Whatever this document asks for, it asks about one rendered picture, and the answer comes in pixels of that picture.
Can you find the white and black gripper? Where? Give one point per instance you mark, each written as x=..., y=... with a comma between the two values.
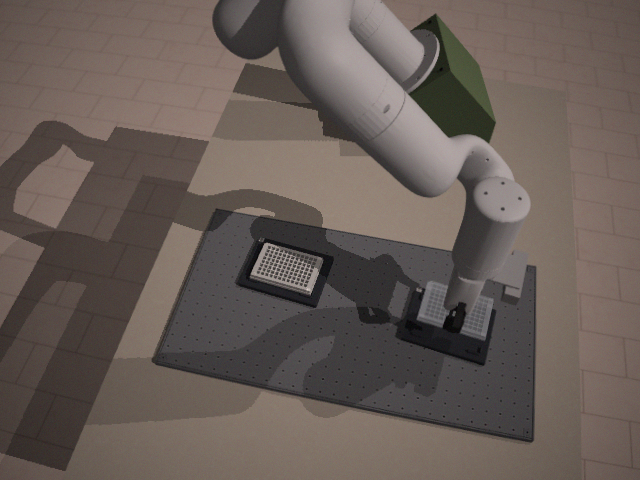
x=466, y=290

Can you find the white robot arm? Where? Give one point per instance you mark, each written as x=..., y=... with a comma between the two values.
x=361, y=80

